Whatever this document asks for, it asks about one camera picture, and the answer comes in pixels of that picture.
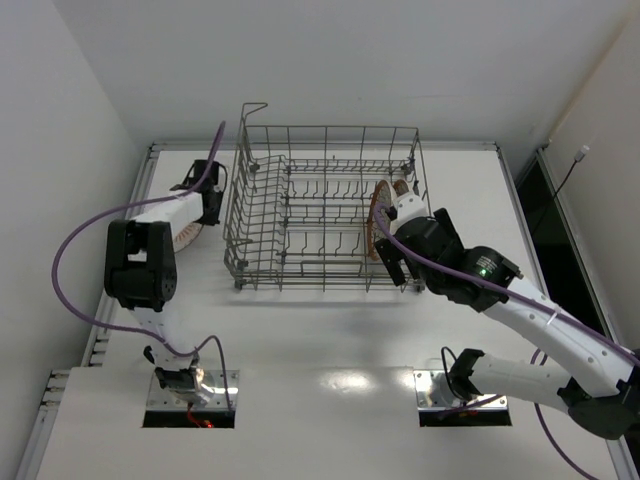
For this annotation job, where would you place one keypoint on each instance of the metal base plate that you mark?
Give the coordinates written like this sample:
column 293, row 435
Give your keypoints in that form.
column 215, row 390
column 434, row 396

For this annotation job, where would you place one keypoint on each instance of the floral plate brown rim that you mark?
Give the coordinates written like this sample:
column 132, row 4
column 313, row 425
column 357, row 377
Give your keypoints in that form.
column 384, row 194
column 401, row 187

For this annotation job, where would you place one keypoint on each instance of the white plate orange sunburst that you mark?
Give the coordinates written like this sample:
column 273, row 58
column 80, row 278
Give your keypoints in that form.
column 186, row 236

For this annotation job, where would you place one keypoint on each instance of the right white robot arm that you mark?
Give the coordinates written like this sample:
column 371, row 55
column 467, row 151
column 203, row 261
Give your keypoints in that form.
column 591, row 379

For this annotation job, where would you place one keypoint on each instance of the black wall cable white plug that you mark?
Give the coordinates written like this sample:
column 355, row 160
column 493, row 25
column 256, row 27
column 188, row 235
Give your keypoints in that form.
column 577, row 159

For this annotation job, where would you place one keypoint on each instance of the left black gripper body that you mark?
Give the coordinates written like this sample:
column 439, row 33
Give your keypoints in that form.
column 201, row 171

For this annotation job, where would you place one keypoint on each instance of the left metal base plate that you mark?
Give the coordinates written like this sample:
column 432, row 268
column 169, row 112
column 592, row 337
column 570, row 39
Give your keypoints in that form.
column 215, row 390

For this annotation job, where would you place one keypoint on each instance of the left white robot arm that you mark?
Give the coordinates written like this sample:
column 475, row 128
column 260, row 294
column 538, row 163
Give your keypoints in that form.
column 141, row 275

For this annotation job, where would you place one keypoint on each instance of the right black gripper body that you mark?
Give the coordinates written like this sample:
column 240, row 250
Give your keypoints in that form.
column 393, row 259

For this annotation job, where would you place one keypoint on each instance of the grey wire dish rack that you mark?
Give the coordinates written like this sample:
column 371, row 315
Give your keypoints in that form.
column 299, row 200

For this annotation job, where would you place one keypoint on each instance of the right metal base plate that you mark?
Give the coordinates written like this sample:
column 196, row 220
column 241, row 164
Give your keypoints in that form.
column 434, row 396

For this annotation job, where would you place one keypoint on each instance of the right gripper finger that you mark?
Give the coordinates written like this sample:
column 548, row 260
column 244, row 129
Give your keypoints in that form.
column 391, row 258
column 444, row 220

